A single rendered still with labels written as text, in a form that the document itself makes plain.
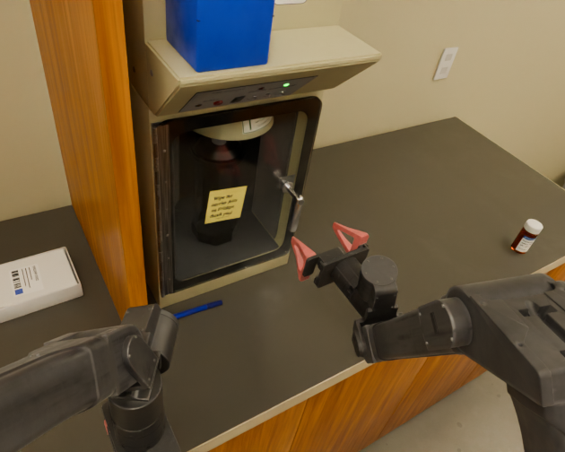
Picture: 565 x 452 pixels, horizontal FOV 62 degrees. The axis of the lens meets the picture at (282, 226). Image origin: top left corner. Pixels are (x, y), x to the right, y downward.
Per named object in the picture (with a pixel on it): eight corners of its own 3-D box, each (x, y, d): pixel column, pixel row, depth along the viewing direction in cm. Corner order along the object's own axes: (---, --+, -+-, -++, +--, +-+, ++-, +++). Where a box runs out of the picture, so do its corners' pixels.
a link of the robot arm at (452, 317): (461, 359, 36) (592, 336, 37) (441, 285, 37) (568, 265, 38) (352, 366, 77) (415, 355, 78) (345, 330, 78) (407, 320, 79)
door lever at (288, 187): (286, 215, 100) (275, 219, 99) (293, 179, 94) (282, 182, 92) (299, 231, 97) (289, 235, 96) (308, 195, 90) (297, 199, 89)
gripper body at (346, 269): (318, 257, 81) (343, 290, 77) (364, 240, 86) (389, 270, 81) (311, 281, 85) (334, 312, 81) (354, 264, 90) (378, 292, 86)
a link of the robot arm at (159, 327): (43, 369, 45) (124, 358, 44) (84, 280, 54) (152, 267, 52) (105, 426, 53) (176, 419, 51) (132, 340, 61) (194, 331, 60)
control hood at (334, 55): (147, 108, 68) (143, 39, 61) (326, 82, 83) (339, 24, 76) (178, 152, 61) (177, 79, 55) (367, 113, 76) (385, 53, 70)
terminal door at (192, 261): (162, 293, 96) (154, 121, 70) (289, 251, 110) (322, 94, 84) (164, 296, 96) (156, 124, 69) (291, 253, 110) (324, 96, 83)
